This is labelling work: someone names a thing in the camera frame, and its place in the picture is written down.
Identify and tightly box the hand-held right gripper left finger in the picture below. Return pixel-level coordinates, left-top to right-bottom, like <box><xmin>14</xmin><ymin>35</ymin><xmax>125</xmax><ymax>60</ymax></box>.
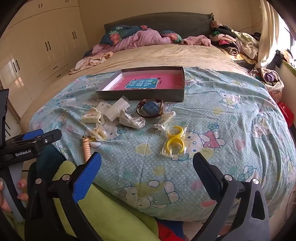
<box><xmin>24</xmin><ymin>152</ymin><xmax>102</xmax><ymax>241</ymax></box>

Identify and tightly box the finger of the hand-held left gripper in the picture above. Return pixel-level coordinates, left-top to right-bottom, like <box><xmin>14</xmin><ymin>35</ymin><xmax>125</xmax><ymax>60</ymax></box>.
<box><xmin>7</xmin><ymin>128</ymin><xmax>44</xmax><ymax>143</ymax></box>
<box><xmin>32</xmin><ymin>129</ymin><xmax>62</xmax><ymax>150</ymax></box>

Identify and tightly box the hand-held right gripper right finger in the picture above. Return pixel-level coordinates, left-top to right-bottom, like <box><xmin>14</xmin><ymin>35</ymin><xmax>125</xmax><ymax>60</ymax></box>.
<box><xmin>192</xmin><ymin>152</ymin><xmax>271</xmax><ymax>241</ymax></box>

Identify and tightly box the orange spiral hair tie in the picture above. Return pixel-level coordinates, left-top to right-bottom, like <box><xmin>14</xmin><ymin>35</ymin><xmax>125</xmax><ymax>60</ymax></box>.
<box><xmin>81</xmin><ymin>136</ymin><xmax>92</xmax><ymax>163</ymax></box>

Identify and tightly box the pearl hair clip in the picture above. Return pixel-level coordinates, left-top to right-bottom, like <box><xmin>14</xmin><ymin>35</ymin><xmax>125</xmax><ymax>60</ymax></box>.
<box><xmin>89</xmin><ymin>124</ymin><xmax>108</xmax><ymax>142</ymax></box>

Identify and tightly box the cream hair claw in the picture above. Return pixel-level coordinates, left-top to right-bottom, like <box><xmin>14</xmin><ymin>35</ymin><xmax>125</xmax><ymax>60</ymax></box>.
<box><xmin>80</xmin><ymin>107</ymin><xmax>102</xmax><ymax>124</ymax></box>

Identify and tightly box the clear bag with yellow rings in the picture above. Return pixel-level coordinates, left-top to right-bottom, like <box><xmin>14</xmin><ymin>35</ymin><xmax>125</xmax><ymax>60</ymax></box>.
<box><xmin>159</xmin><ymin>125</ymin><xmax>189</xmax><ymax>160</ymax></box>

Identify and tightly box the clear plastic jewelry bag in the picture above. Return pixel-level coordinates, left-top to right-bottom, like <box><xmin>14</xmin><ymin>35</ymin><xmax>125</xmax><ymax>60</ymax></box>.
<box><xmin>118</xmin><ymin>109</ymin><xmax>146</xmax><ymax>129</ymax></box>

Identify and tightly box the small blue plastic box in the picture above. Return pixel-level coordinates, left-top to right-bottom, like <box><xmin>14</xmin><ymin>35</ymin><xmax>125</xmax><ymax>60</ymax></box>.
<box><xmin>142</xmin><ymin>101</ymin><xmax>160</xmax><ymax>116</ymax></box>

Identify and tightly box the grey cardboard box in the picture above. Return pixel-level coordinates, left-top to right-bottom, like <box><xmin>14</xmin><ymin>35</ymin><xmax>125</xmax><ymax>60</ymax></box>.
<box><xmin>96</xmin><ymin>66</ymin><xmax>185</xmax><ymax>102</ymax></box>

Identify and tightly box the person's left hand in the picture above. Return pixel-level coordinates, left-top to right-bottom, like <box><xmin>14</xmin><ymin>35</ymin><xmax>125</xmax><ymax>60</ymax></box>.
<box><xmin>0</xmin><ymin>177</ymin><xmax>29</xmax><ymax>212</ymax></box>

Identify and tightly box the dark teal cloth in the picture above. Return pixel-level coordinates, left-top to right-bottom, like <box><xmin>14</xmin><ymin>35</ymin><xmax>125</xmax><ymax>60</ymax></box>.
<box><xmin>35</xmin><ymin>145</ymin><xmax>74</xmax><ymax>183</ymax></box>

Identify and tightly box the lime green fleece garment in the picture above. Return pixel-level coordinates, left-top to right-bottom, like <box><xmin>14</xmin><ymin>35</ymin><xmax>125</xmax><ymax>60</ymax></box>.
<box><xmin>5</xmin><ymin>160</ymin><xmax>160</xmax><ymax>241</ymax></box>

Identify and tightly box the cartoon cat printed blanket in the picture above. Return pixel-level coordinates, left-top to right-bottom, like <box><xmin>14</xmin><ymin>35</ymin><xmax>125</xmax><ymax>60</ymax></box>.
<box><xmin>29</xmin><ymin>67</ymin><xmax>295</xmax><ymax>223</ymax></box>

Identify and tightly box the white card packet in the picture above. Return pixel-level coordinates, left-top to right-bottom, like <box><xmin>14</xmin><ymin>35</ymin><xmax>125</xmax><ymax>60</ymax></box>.
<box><xmin>96</xmin><ymin>102</ymin><xmax>114</xmax><ymax>118</ymax></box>

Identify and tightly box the large clear hair clip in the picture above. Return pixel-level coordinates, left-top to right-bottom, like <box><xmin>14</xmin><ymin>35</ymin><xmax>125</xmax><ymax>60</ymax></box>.
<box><xmin>161</xmin><ymin>111</ymin><xmax>176</xmax><ymax>123</ymax></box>

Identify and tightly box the frosted plastic pouch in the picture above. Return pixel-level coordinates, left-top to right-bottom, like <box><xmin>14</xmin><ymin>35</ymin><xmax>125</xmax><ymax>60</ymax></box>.
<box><xmin>104</xmin><ymin>97</ymin><xmax>130</xmax><ymax>122</ymax></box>

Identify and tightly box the red cloth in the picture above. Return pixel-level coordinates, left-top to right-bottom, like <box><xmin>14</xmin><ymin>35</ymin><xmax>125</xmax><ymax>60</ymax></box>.
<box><xmin>157</xmin><ymin>221</ymin><xmax>185</xmax><ymax>241</ymax></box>

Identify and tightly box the peach patterned garment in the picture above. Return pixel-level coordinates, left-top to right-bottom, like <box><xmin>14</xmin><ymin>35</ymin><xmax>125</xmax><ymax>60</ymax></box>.
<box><xmin>68</xmin><ymin>51</ymin><xmax>114</xmax><ymax>75</ymax></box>

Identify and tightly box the white wardrobe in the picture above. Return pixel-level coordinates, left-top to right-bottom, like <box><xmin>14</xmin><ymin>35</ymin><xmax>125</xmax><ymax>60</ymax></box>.
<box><xmin>0</xmin><ymin>0</ymin><xmax>93</xmax><ymax>116</ymax></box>

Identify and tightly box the red bag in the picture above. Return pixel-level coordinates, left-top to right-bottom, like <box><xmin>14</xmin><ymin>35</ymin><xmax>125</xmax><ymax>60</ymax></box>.
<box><xmin>277</xmin><ymin>102</ymin><xmax>293</xmax><ymax>127</ymax></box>

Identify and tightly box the basket of clothes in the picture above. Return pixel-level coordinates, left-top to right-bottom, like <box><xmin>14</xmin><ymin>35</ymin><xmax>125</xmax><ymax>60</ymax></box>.
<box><xmin>251</xmin><ymin>67</ymin><xmax>285</xmax><ymax>93</ymax></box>

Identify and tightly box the large dark floral pillow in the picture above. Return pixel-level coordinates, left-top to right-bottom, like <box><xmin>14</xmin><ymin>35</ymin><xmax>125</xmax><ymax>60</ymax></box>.
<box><xmin>99</xmin><ymin>25</ymin><xmax>148</xmax><ymax>45</ymax></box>

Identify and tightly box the beige bed sheet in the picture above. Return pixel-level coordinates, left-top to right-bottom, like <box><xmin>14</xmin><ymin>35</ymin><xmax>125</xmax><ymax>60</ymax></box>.
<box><xmin>20</xmin><ymin>43</ymin><xmax>255</xmax><ymax>126</ymax></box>

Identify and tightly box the pink fuzzy garment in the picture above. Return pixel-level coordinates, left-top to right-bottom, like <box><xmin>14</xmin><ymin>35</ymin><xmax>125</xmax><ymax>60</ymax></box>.
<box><xmin>180</xmin><ymin>35</ymin><xmax>212</xmax><ymax>47</ymax></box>

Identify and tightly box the black object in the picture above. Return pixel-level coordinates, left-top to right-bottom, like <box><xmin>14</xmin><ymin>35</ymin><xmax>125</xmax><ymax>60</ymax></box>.
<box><xmin>274</xmin><ymin>50</ymin><xmax>284</xmax><ymax>67</ymax></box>

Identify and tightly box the pile of clothes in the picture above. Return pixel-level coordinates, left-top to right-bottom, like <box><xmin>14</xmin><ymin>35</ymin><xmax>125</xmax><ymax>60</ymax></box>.
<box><xmin>209</xmin><ymin>20</ymin><xmax>260</xmax><ymax>65</ymax></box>

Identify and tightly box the pink quilt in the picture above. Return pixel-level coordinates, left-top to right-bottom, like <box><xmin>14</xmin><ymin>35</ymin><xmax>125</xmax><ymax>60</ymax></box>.
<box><xmin>91</xmin><ymin>29</ymin><xmax>174</xmax><ymax>56</ymax></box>

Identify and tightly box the small dark floral pillow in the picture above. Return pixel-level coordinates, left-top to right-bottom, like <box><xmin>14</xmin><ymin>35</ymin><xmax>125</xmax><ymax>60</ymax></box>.
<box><xmin>161</xmin><ymin>30</ymin><xmax>183</xmax><ymax>44</ymax></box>

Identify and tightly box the cream curtain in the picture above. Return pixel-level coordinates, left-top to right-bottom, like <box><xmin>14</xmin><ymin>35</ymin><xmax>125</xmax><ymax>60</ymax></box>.
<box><xmin>257</xmin><ymin>0</ymin><xmax>281</xmax><ymax>69</ymax></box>

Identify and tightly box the grey quilted headboard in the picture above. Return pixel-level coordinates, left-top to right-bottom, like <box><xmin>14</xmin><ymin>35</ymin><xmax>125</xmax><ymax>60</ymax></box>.
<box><xmin>104</xmin><ymin>12</ymin><xmax>214</xmax><ymax>40</ymax></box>

